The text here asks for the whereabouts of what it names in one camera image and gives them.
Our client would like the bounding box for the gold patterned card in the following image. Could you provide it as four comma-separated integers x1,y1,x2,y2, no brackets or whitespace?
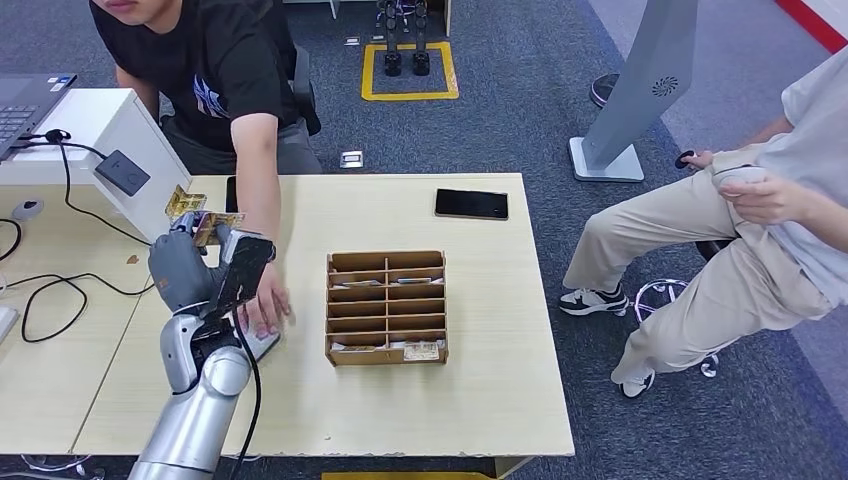
192,211,247,248

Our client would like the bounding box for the person's left hand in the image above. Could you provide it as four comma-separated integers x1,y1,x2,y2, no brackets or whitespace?
237,262,294,339
720,173,806,228

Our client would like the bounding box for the printed key card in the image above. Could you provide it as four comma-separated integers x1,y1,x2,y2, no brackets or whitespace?
402,341,443,363

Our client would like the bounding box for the black square box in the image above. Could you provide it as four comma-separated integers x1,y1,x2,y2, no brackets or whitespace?
94,149,152,199

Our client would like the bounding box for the black office chair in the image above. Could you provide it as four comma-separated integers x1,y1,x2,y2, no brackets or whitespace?
290,42,324,138

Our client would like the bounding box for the dark grey laptop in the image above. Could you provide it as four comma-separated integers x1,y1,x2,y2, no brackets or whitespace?
0,72,78,162

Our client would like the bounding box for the grey computer mouse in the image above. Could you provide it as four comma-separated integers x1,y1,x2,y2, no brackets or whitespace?
11,198,45,223

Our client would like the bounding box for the person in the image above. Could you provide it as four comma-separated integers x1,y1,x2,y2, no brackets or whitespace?
558,47,848,400
89,0,326,339

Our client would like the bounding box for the wooden card organizer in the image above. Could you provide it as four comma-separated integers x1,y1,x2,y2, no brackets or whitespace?
323,249,450,368

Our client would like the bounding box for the white card reader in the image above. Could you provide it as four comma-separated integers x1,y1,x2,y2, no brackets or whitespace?
238,323,282,364

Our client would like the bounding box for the long black cable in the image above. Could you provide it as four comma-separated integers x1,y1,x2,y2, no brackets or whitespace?
5,129,157,344

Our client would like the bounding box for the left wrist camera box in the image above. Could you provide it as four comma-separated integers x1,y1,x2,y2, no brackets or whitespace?
210,230,277,321

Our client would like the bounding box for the yellow floor tape square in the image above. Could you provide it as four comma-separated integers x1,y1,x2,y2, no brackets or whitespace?
360,40,460,103

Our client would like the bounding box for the white flat device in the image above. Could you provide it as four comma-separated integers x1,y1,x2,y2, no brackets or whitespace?
0,305,20,346

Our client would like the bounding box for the black round base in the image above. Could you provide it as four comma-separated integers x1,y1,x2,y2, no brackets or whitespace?
588,72,622,110

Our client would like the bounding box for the short black cable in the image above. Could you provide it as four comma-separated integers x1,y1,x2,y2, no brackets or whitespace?
0,218,22,263

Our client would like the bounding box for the black robot leg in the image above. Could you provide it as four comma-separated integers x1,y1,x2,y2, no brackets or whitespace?
376,0,404,78
410,0,432,77

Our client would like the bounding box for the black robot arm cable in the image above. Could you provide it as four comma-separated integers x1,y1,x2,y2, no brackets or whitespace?
227,307,264,480

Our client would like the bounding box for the chrome base stool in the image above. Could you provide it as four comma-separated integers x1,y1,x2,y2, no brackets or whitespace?
632,239,738,380

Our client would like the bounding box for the grey kiosk stand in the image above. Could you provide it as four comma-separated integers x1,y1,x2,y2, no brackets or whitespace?
568,0,701,184

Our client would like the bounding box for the white desk riser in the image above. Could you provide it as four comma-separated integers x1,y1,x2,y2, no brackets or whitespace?
0,87,193,248

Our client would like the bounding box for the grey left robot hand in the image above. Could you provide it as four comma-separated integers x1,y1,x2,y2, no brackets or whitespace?
146,211,233,315

